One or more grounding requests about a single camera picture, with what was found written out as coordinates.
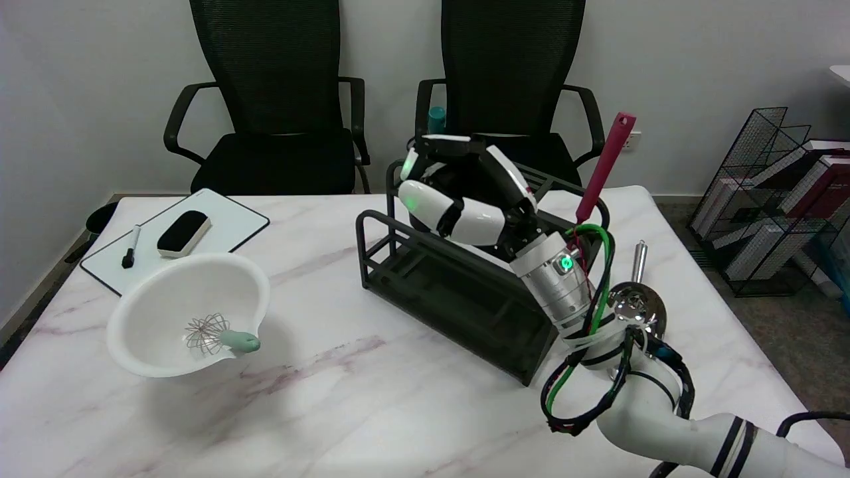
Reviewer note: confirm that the black mesh office chair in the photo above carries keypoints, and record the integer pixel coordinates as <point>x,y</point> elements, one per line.
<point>511,66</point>
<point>272,79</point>

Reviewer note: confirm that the white wall outlet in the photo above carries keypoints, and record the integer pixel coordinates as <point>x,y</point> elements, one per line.
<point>634,141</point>

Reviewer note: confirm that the black whiteboard marker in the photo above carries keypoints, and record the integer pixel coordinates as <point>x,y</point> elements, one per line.
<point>131,249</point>

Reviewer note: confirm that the black white board eraser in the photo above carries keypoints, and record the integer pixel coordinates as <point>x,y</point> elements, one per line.
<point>182,232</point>

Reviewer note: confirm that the black metal dish rack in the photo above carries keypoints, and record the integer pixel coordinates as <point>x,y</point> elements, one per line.
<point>451,292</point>

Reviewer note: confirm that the white furniture corner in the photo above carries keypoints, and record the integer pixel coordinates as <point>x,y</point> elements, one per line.
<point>842,73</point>

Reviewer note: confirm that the white plastic mixing bowl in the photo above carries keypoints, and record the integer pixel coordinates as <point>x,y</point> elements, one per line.
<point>166,305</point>

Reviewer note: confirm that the white book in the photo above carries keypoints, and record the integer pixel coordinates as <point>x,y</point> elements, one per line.
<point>764,249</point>

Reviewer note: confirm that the maroon book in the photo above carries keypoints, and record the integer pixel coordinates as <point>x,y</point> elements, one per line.
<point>823,186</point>

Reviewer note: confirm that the small white whiteboard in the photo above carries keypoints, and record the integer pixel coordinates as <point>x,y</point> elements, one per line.
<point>229,222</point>

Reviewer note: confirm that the pink sponge bottle brush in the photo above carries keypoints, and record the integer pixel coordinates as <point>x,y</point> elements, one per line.
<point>607,159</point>

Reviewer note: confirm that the black round floor object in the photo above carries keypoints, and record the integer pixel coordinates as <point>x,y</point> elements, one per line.
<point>99,218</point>

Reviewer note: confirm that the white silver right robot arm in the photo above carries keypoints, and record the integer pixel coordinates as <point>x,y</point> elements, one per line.
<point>561,292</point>

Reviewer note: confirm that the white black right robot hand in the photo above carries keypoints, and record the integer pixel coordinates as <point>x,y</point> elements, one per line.
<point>475,222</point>

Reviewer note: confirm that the shiny metal scoop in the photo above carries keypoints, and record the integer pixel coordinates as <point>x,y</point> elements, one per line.
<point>641,307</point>

